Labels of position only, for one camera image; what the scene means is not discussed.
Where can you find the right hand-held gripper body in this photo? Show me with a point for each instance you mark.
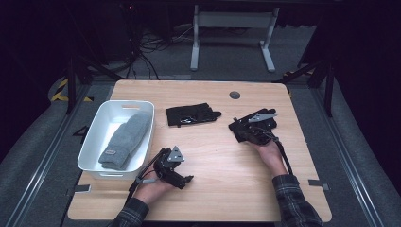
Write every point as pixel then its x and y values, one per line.
pixel 261 126

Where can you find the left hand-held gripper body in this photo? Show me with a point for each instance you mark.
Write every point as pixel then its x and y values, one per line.
pixel 167 171

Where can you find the person's left hand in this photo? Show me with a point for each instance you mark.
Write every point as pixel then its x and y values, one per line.
pixel 149 190

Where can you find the black glove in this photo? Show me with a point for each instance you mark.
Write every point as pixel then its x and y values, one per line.
pixel 235 128
pixel 189 114

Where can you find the grey tape strip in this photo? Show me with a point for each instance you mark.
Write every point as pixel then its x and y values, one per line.
pixel 318 183
pixel 82 188

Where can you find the black metal stand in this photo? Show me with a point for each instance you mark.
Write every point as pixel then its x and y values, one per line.
pixel 72 85
pixel 329 88

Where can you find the grey mitten with label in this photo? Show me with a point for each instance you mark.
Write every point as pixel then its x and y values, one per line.
pixel 129 138

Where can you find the white plastic bin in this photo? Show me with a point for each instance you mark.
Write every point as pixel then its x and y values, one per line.
pixel 110 126

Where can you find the person's right hand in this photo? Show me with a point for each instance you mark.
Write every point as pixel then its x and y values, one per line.
pixel 272 156

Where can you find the white desk frame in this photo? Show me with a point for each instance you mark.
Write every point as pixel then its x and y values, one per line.
pixel 233 19

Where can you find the grey metal floor rail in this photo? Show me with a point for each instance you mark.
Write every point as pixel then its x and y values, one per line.
pixel 350 164
pixel 47 157

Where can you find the grey round table grommet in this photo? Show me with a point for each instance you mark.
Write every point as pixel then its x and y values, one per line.
pixel 235 95

